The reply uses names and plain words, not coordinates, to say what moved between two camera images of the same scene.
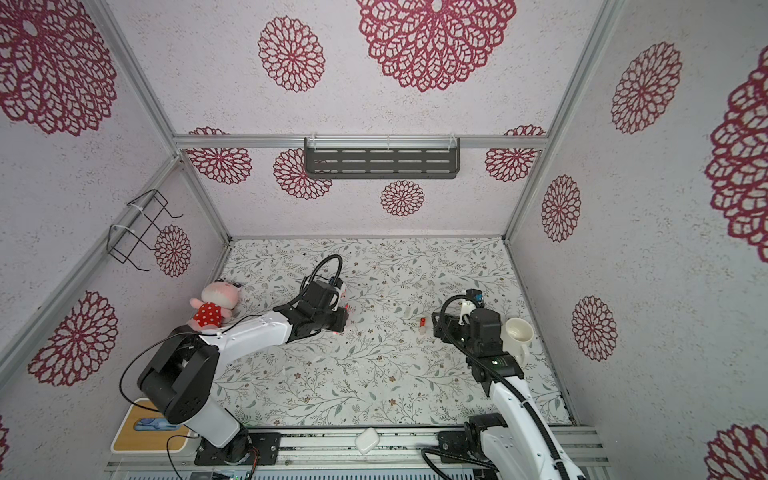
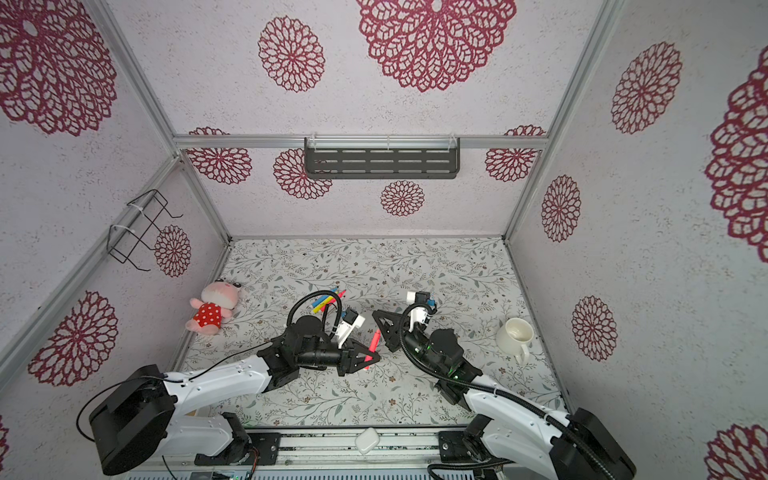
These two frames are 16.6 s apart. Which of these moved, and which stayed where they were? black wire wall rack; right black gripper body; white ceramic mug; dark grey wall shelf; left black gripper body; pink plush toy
Moved: left black gripper body; right black gripper body
Stayed: pink plush toy; white ceramic mug; black wire wall rack; dark grey wall shelf
